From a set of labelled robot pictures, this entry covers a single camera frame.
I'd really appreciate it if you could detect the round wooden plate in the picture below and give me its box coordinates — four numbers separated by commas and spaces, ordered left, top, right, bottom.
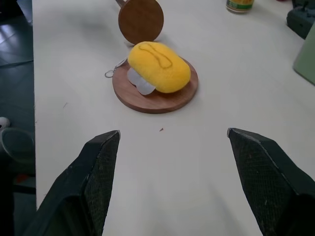
112, 56, 199, 115

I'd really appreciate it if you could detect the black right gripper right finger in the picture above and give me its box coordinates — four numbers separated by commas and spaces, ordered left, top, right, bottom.
226, 127, 315, 236

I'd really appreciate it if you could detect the dark grey controller device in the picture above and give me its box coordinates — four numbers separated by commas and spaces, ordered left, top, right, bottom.
286, 0, 315, 39

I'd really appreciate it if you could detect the yellow plush toy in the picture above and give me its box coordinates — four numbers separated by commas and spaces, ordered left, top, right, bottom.
126, 41, 191, 96

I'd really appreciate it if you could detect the glass jar with green label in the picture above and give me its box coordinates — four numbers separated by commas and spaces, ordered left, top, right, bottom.
225, 0, 254, 14

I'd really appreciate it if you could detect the silver keyring chain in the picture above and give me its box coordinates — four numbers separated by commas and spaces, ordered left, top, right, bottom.
104, 59, 126, 79

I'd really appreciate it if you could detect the round wooden disc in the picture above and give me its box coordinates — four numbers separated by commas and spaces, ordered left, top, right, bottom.
115, 0, 164, 46

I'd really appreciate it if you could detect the pale green box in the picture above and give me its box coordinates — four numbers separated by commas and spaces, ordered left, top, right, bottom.
292, 22, 315, 87

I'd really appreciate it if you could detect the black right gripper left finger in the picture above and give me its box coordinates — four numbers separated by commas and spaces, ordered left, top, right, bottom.
23, 130, 121, 236

